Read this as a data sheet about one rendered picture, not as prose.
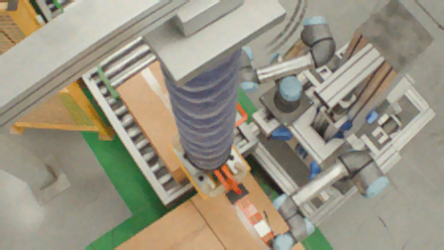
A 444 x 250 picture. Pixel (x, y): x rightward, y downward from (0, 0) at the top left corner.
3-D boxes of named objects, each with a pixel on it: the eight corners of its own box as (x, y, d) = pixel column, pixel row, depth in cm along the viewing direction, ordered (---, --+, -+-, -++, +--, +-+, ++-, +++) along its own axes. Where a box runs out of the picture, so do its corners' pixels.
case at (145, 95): (126, 108, 362) (115, 88, 323) (176, 73, 368) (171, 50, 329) (177, 184, 349) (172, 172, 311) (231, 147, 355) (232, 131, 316)
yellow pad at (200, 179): (167, 147, 298) (166, 145, 293) (183, 137, 299) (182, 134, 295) (204, 200, 291) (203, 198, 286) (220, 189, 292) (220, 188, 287)
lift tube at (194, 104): (168, 128, 250) (126, -8, 129) (213, 98, 253) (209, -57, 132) (199, 173, 244) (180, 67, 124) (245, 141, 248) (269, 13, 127)
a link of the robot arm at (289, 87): (281, 107, 300) (283, 99, 287) (274, 84, 304) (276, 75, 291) (302, 102, 301) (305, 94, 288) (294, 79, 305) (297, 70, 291)
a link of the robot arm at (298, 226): (303, 209, 243) (282, 223, 241) (317, 229, 240) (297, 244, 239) (300, 211, 250) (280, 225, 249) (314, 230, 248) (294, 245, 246)
